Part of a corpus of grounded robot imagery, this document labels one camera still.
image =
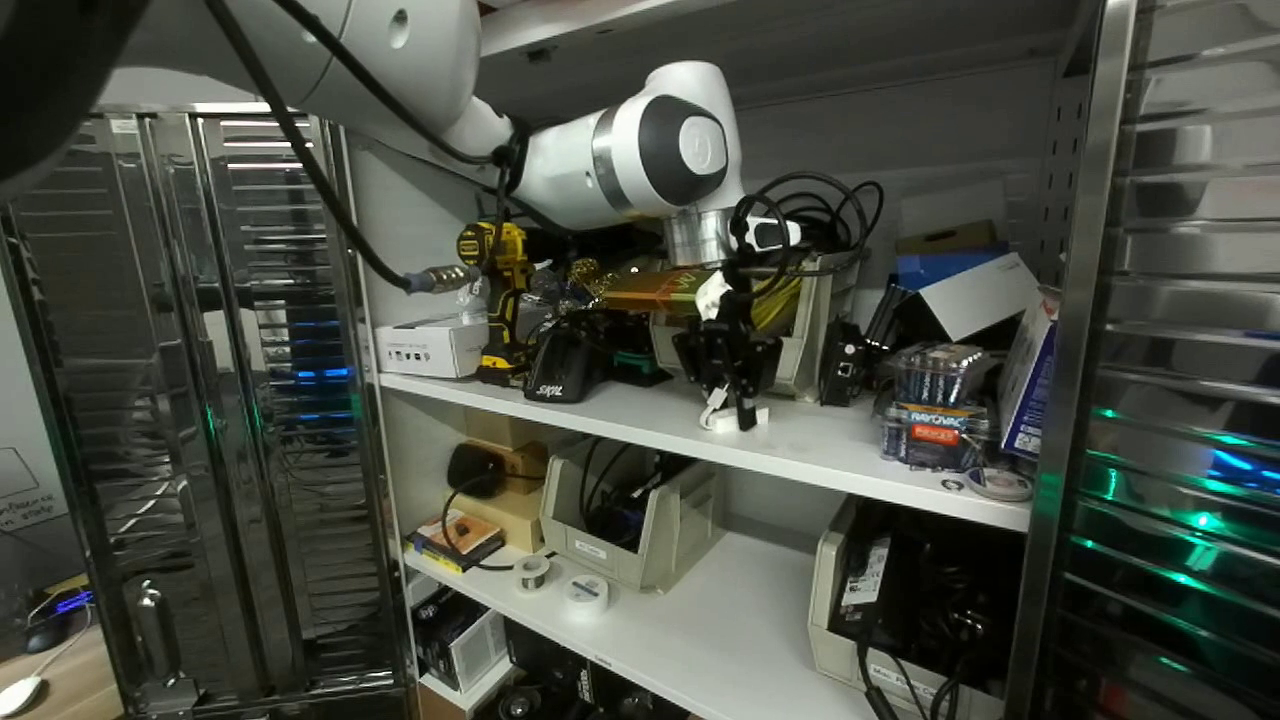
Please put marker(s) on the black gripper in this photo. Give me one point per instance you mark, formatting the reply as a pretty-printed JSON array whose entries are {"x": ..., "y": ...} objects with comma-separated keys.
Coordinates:
[{"x": 725, "y": 342}]

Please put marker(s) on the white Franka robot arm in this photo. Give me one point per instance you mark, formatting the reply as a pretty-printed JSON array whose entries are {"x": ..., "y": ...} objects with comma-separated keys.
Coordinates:
[{"x": 653, "y": 147}]

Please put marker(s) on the tall brown cardboard box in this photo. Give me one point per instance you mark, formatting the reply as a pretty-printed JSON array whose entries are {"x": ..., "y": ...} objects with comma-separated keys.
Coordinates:
[{"x": 522, "y": 492}]

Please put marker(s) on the white box with black panel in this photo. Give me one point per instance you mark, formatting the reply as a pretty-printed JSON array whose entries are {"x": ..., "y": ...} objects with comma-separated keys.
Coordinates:
[{"x": 461, "y": 640}]

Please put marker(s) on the white shelf unit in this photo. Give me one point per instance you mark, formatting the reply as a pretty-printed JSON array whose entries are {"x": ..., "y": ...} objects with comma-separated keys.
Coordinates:
[{"x": 825, "y": 446}]

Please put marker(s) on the black power adapter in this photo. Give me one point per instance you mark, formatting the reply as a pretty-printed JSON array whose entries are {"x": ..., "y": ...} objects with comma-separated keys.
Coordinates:
[{"x": 843, "y": 360}]

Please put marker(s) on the black battery charger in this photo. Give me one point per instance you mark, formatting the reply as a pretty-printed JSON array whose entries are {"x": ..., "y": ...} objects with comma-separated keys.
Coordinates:
[{"x": 560, "y": 360}]

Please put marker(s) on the large white tape roll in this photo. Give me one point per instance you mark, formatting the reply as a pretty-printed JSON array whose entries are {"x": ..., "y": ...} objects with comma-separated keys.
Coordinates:
[{"x": 591, "y": 589}]

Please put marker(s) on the blue and white carton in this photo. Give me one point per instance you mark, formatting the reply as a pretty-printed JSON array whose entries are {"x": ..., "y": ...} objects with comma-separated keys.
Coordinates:
[{"x": 965, "y": 285}]

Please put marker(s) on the small white tape roll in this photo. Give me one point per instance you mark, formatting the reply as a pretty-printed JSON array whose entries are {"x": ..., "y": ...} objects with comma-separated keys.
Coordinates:
[{"x": 534, "y": 571}]

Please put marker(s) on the black round device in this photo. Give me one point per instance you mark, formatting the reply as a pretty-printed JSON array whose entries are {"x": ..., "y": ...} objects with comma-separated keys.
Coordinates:
[{"x": 472, "y": 470}]

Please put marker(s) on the black device lower shelf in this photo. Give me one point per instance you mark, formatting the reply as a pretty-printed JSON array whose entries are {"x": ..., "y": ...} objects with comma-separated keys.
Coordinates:
[{"x": 921, "y": 600}]

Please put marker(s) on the clear tape roll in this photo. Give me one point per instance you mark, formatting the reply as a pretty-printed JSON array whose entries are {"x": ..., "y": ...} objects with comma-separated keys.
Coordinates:
[{"x": 1007, "y": 483}]

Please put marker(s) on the white blue upright package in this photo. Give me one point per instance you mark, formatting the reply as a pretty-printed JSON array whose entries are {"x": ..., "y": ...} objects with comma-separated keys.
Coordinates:
[{"x": 1031, "y": 381}]

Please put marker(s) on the white flat carton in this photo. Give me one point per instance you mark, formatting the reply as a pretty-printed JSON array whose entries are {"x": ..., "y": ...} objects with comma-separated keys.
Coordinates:
[{"x": 427, "y": 350}]

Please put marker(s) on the orange flat book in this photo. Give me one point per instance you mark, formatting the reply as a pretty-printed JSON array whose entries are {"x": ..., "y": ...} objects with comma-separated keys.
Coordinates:
[{"x": 461, "y": 541}]

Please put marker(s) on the metal rack with green lights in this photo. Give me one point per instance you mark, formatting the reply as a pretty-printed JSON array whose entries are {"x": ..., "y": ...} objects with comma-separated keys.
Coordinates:
[{"x": 1173, "y": 401}]

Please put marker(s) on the metal rack with glass door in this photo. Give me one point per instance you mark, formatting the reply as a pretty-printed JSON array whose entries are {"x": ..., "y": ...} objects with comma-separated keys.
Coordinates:
[{"x": 201, "y": 401}]

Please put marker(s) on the black device with blue light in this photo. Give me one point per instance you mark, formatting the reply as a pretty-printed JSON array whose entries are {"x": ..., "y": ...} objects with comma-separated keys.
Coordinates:
[{"x": 60, "y": 606}]

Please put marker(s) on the white computer mouse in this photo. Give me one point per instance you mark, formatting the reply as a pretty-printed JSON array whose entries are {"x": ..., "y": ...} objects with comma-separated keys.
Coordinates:
[{"x": 19, "y": 697}]

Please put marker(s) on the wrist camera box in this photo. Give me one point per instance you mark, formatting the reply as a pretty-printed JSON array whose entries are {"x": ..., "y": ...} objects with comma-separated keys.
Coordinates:
[{"x": 769, "y": 233}]

